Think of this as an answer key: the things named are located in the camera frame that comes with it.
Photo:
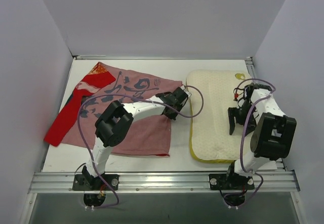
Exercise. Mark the red pink printed pillowcase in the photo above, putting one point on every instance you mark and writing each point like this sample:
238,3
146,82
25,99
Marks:
92,95

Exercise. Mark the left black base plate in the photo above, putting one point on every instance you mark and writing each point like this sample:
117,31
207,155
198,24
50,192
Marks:
80,183

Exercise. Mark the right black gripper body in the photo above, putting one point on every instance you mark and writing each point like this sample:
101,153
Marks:
238,113

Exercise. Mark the aluminium front rail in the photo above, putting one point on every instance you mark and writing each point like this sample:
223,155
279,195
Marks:
162,182

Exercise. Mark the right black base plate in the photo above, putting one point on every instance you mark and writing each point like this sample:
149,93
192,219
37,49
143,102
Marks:
221,181

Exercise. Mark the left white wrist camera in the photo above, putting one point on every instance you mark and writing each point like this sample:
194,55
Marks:
189,94

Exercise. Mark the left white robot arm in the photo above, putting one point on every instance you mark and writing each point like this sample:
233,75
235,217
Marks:
113,125

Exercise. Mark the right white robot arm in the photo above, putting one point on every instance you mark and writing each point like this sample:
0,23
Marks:
267,134

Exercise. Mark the cream pillow yellow edge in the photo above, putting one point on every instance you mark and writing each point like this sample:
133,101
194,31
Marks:
211,96

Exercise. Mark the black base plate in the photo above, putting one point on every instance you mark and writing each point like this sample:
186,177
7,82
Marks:
221,181
80,183

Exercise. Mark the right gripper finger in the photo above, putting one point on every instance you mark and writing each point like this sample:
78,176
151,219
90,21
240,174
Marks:
251,126
232,113

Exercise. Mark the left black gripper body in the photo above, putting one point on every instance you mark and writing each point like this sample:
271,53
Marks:
180,95

